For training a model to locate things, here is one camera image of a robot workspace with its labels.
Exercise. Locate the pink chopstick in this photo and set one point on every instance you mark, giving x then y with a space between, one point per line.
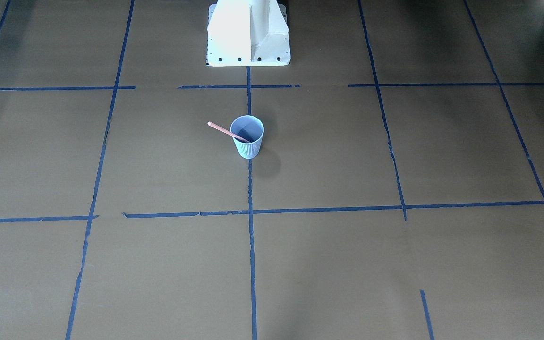
226 131

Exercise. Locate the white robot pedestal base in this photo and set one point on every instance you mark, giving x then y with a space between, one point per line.
248 33

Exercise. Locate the blue ribbed cup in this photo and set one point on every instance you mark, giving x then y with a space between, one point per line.
252 130

